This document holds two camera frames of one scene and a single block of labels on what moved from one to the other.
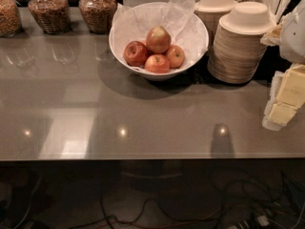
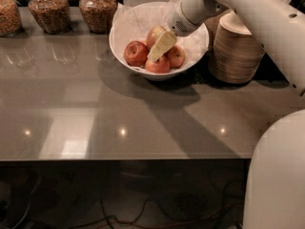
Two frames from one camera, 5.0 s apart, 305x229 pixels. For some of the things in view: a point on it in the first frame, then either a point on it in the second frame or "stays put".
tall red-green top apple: x=158 y=40 stays put
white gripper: x=294 y=37 → x=178 y=20
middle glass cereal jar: x=50 y=8 stays put
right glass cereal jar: x=97 y=8 stays put
